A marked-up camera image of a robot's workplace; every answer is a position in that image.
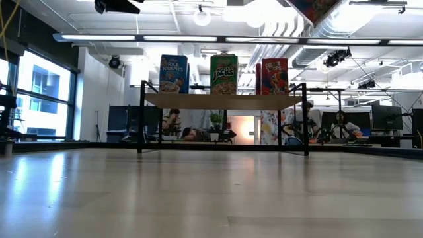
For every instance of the small potted green plant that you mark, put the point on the small potted green plant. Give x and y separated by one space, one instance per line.
216 119

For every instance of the black ceiling spotlight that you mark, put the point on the black ceiling spotlight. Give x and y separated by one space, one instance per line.
335 59
367 85

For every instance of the black metal station frame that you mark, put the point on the black metal station frame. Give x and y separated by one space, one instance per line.
339 102

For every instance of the floral patterned partition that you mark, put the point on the floral patterned partition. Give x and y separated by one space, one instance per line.
269 127

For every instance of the black overhead beam with lights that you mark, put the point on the black overhead beam with lights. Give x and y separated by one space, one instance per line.
180 38

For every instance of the wooden shelf black metal legs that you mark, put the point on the wooden shelf black metal legs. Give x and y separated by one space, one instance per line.
218 102

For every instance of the person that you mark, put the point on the person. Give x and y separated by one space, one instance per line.
195 135
343 127
314 119
172 120

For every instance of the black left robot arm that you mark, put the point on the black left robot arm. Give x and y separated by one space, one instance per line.
119 6

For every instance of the silver ventilation duct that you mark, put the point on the silver ventilation duct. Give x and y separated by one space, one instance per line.
310 54

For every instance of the black computer monitor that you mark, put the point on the black computer monitor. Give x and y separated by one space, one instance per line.
386 117

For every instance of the green Apple Jacks cereal box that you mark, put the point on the green Apple Jacks cereal box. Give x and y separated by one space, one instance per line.
224 74

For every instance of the dark office partition panel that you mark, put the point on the dark office partition panel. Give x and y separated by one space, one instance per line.
119 119

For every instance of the round white pendant lamp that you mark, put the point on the round white pendant lamp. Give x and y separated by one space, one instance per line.
195 18

